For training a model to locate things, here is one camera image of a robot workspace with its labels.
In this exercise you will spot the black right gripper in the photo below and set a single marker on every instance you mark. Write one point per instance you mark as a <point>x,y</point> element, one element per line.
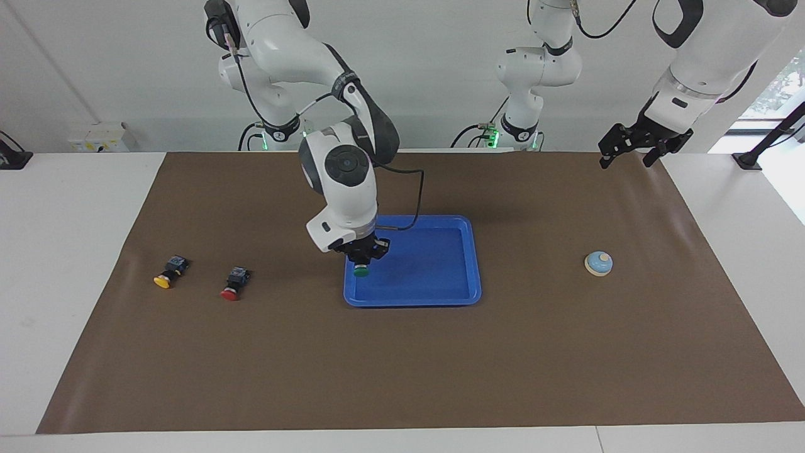
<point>365,246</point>

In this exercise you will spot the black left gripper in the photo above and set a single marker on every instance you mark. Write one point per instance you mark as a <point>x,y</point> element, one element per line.
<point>648,135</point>

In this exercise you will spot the green push button switch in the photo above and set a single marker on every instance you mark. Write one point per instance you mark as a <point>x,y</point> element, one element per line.
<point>361,272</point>

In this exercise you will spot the light blue desk bell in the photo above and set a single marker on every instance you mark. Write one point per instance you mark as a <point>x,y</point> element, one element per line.
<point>599,264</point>

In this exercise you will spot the red push button switch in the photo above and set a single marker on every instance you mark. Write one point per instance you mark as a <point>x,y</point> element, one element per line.
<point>231,292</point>

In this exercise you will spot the yellow push button switch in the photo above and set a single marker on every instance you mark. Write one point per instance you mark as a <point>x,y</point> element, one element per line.
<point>165,280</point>

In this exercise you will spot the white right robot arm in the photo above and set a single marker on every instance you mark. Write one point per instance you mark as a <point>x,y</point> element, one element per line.
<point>352,201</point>

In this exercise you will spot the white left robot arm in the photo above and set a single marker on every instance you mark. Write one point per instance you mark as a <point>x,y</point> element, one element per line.
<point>698,63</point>

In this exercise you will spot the blue plastic tray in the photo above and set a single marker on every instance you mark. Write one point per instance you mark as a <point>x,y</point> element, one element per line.
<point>434,270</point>

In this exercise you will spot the brown table mat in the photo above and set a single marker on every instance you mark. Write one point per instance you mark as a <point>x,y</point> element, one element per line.
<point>402,365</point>

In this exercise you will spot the black clamp stand with rod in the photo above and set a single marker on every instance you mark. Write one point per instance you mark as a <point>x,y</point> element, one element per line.
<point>748,160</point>

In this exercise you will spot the window with green trees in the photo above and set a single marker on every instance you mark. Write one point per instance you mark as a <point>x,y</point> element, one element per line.
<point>786,82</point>

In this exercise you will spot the black table clamp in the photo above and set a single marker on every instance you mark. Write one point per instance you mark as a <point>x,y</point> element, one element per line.
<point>12,158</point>

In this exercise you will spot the white wall socket box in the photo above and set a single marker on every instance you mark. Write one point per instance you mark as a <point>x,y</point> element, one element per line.
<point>94,138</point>

